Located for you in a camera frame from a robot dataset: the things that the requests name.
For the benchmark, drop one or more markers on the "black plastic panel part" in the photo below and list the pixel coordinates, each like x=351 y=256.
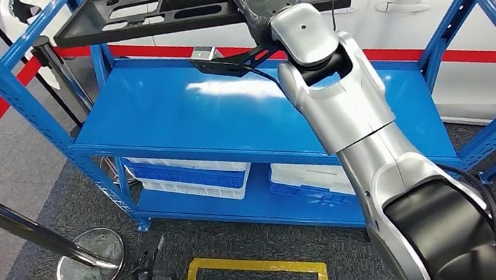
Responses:
x=86 y=29

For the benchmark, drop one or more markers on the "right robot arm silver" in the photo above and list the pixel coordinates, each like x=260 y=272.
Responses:
x=352 y=103

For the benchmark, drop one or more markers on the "blue metal shelf rack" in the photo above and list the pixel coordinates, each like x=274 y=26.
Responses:
x=183 y=113

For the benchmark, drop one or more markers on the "yellow floor tape square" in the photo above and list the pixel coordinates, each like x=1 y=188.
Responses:
x=250 y=264

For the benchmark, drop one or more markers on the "blue plastic crate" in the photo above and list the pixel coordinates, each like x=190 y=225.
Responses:
x=302 y=195
x=188 y=180

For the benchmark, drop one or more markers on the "chrome stanchion post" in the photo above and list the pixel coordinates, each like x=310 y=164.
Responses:
x=27 y=230

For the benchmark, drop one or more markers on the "black stanchion post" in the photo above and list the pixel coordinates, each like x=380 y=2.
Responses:
x=60 y=70

